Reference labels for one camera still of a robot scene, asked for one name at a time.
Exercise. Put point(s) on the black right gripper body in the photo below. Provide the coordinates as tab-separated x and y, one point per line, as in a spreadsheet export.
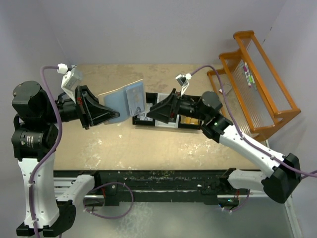
182	106

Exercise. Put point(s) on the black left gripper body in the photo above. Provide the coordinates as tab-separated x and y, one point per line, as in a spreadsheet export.
80	106

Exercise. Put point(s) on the white credit card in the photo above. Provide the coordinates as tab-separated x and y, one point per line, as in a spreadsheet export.
136	99

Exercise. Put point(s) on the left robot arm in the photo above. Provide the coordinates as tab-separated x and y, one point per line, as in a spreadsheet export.
34	143

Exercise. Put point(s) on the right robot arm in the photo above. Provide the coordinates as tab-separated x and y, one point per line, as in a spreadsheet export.
278	175

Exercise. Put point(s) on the gold cards in bin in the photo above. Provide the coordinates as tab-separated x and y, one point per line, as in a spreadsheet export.
188	120

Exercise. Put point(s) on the white cards in bin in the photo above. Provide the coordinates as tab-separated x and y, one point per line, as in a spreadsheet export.
143	116

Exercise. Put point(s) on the small grey red box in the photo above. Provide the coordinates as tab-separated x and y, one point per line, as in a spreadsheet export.
225	89

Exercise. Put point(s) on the orange wooden rack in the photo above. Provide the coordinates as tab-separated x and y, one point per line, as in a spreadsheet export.
267	110

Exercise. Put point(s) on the markers on rack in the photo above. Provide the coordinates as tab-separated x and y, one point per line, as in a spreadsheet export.
249	77

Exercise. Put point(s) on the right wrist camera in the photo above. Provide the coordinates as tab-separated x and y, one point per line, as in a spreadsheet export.
184	82

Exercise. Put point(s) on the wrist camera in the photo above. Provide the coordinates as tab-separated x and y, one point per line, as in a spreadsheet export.
72	77
184	82

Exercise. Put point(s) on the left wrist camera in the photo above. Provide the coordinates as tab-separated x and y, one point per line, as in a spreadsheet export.
72	77

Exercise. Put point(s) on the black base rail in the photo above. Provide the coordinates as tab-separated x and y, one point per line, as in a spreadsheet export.
203	186

